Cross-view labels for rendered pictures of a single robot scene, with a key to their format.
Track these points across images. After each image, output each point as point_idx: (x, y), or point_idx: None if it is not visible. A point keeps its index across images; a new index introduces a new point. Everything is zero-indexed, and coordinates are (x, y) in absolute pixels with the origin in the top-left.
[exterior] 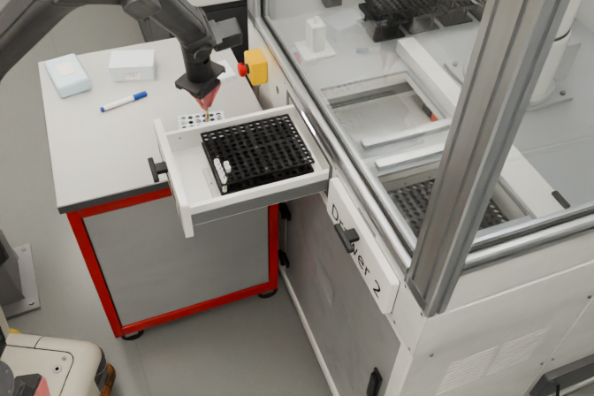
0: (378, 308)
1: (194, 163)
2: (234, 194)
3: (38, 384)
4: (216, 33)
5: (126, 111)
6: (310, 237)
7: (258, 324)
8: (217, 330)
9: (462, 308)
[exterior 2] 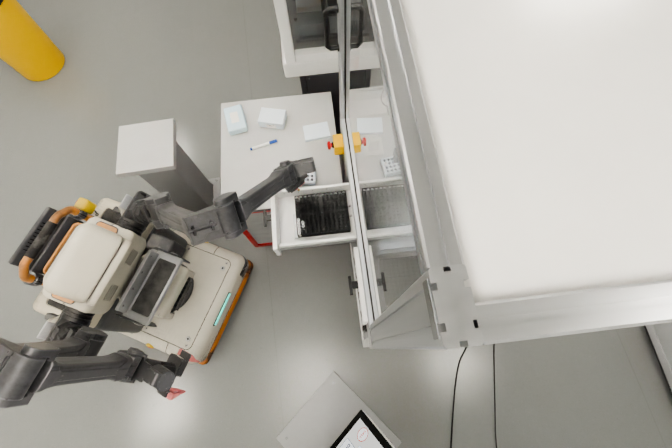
0: None
1: (290, 207)
2: (303, 242)
3: (189, 359)
4: (299, 170)
5: (264, 152)
6: None
7: (329, 252)
8: (307, 250)
9: None
